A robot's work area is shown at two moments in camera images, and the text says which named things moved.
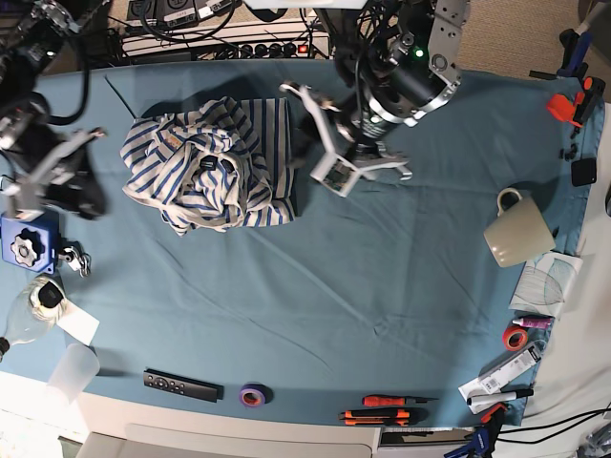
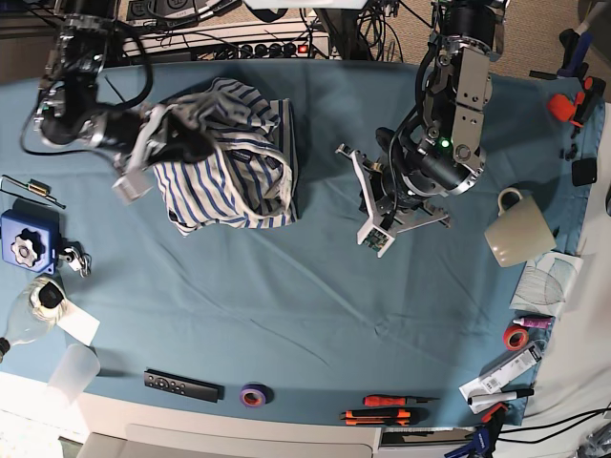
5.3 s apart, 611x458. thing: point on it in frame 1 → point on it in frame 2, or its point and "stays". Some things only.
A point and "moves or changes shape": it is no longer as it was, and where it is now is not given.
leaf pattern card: [545, 283] stays
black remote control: [184, 385] stays
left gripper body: [74, 181] → [159, 139]
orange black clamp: [574, 111] stays
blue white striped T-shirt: [222, 165] moves or changes shape
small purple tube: [533, 322] stays
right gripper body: [396, 94] → [418, 162]
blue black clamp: [484, 437] stays
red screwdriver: [378, 401] stays
